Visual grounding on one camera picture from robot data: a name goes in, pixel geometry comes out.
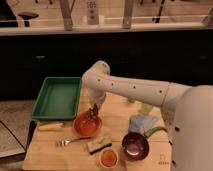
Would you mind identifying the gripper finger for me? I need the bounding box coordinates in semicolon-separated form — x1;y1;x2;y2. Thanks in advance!
93;104;99;115

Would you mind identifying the dark grape bunch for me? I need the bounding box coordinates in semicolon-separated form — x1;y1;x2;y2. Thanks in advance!
86;108;98;121

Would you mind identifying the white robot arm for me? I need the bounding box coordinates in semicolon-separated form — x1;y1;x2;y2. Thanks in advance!
82;60;213;171

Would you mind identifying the red bowl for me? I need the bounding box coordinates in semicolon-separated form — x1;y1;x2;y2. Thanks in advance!
72;113;102;138

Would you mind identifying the dark purple bowl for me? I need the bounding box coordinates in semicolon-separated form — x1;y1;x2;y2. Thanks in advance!
122;132;149;161

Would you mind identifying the green plastic tray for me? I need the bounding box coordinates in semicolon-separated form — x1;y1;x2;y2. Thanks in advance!
31;77;81;121

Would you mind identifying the yellow black sponge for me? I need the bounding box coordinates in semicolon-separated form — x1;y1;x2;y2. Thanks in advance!
87;136;112;155

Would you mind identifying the wooden board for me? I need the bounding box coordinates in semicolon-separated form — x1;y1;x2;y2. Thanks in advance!
22;93;171;171

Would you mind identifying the blue cloth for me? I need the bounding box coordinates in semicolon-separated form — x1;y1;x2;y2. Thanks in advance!
128;115;157;134

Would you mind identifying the silver fork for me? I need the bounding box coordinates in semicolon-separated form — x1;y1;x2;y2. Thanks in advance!
56;137;89;147

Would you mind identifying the small orange cup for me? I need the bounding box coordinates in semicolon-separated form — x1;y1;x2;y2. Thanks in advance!
98;148;118;169

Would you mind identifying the black office chair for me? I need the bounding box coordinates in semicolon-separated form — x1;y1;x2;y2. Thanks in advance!
19;12;38;27

